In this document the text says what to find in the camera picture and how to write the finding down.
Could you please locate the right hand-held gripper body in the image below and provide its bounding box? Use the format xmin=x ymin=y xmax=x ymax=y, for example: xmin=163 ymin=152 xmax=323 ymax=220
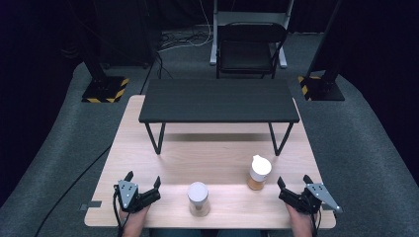
xmin=278 ymin=182 xmax=344 ymax=215

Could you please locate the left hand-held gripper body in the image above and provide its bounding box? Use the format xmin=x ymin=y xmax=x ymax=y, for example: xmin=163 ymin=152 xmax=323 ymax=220
xmin=114 ymin=179 xmax=162 ymax=213

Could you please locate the black stand with striped base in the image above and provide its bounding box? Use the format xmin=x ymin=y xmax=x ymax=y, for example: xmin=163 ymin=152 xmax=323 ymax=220
xmin=67 ymin=0 xmax=130 ymax=104
xmin=297 ymin=0 xmax=347 ymax=103

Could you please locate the black folding chair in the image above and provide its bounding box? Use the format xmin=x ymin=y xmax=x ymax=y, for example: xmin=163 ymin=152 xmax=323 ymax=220
xmin=214 ymin=21 xmax=289 ymax=80

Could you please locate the bundle of floor cables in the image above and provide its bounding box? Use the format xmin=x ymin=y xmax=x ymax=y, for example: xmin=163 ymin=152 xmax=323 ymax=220
xmin=158 ymin=0 xmax=214 ymax=53

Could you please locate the black cable beside stand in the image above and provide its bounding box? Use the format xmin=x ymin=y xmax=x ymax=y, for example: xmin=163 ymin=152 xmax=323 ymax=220
xmin=139 ymin=51 xmax=174 ymax=96

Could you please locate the spout-lid jar of orange powder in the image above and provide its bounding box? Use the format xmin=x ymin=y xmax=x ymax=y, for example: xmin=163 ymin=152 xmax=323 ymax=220
xmin=247 ymin=154 xmax=274 ymax=192

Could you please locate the flat-lid jar of brown powder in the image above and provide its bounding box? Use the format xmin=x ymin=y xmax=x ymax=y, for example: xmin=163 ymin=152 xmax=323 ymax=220
xmin=187 ymin=181 xmax=211 ymax=218

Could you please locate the hand-held gripper cable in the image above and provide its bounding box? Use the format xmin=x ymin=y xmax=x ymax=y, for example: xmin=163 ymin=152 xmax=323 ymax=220
xmin=309 ymin=211 xmax=324 ymax=237
xmin=112 ymin=184 xmax=130 ymax=237

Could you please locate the black shelf with wire legs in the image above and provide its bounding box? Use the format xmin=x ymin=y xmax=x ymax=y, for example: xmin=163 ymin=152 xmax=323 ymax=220
xmin=137 ymin=78 xmax=301 ymax=157

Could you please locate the person's left hand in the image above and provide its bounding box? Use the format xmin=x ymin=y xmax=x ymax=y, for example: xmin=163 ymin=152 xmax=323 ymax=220
xmin=118 ymin=204 xmax=151 ymax=237

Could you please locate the right hand-held gripper cable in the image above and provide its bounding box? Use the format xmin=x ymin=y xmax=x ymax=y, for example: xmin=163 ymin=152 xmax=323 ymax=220
xmin=309 ymin=211 xmax=324 ymax=237

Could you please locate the left hand-held gripper cable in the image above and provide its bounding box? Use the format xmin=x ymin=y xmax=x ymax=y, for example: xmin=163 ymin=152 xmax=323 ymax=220
xmin=112 ymin=184 xmax=130 ymax=237

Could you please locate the long black floor cable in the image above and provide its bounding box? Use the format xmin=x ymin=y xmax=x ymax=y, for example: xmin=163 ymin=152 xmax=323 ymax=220
xmin=34 ymin=145 xmax=112 ymax=237

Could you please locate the white metal stand frame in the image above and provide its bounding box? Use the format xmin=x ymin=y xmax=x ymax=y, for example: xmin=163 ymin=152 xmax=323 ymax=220
xmin=209 ymin=0 xmax=296 ymax=70

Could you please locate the person's right hand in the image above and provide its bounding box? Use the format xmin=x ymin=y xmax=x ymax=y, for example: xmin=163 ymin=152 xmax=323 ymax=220
xmin=285 ymin=202 xmax=319 ymax=237

